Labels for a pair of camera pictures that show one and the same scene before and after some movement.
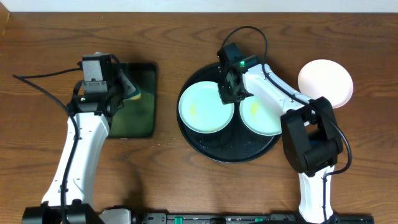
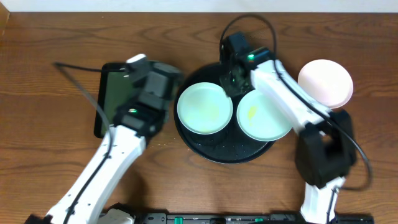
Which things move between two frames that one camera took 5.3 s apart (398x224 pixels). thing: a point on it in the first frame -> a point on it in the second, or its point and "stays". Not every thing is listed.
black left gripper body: [115, 82] -> [168, 74]
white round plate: [321, 78] stays
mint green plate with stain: [201, 109] stays
